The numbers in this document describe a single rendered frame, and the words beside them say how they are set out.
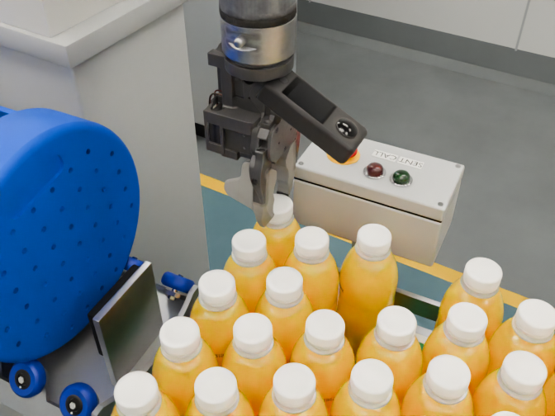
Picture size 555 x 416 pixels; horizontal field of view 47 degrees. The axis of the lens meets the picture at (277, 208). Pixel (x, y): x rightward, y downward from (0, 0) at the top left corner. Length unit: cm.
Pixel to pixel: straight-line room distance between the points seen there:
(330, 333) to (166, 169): 80
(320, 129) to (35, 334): 39
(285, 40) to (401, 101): 252
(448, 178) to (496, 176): 192
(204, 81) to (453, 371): 211
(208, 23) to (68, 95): 140
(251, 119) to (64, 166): 21
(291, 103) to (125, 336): 34
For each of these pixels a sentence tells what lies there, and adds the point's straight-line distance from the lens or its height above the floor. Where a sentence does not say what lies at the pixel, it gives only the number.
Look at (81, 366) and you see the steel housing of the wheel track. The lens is 85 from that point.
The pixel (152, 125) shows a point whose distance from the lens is 127.
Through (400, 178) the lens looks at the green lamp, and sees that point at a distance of 80.
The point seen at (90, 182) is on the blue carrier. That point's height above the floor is 114.
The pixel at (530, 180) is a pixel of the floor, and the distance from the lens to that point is 276.
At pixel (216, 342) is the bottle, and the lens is 70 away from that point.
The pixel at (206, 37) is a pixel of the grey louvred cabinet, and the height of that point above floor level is 51.
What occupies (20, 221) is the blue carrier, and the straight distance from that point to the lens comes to 69.
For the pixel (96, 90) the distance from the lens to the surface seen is 113.
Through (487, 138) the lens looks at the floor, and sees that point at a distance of 296.
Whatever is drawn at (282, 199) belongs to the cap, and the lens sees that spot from 77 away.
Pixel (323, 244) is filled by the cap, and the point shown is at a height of 110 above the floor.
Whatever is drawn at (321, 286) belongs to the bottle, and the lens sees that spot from 73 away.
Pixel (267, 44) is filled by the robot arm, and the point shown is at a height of 132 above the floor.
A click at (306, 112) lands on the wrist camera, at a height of 125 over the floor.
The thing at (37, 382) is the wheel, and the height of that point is 97.
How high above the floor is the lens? 159
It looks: 41 degrees down
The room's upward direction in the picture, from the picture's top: straight up
